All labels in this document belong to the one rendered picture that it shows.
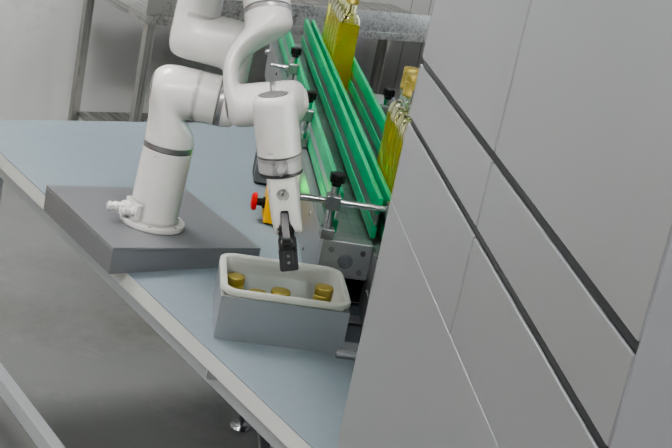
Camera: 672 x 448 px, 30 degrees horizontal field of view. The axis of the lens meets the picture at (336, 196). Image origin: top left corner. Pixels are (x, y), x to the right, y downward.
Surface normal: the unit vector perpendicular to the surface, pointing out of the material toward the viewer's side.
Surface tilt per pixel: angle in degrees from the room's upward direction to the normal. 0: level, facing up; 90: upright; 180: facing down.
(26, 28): 90
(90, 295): 0
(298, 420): 0
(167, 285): 0
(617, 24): 90
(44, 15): 90
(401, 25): 90
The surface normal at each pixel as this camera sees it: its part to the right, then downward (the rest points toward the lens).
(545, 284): -0.98, -0.15
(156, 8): 0.55, 0.36
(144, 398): 0.19, -0.93
